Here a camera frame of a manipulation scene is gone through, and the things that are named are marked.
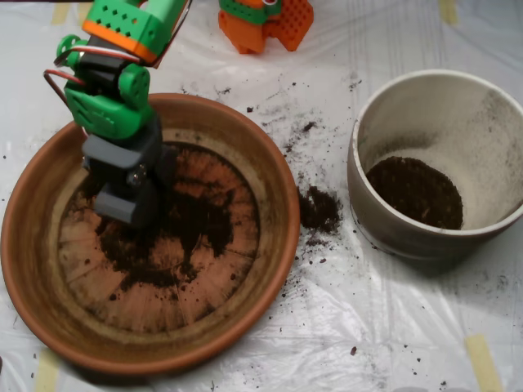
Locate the spilled dark soil heap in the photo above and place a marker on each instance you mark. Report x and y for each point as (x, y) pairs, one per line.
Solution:
(318, 212)

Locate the clear white plastic sheet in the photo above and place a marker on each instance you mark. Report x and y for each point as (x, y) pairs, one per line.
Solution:
(408, 306)

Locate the grey gripper black servo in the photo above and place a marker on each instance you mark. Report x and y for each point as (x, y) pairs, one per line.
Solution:
(122, 157)

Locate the dark soil in pot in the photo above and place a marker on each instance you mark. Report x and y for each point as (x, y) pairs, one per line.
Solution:
(412, 196)

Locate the beige masking tape strip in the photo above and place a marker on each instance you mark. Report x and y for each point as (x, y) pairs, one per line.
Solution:
(47, 375)
(448, 11)
(484, 363)
(81, 12)
(60, 13)

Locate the terracotta plant saucer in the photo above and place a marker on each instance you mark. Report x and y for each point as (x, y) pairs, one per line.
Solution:
(278, 228)

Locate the white ceramic pot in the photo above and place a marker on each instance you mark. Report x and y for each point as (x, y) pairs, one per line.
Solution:
(408, 245)

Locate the dark soil pile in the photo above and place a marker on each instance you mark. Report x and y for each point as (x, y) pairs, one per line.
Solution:
(196, 220)

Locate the green orange robot arm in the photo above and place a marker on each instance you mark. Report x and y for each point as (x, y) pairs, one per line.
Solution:
(106, 106)

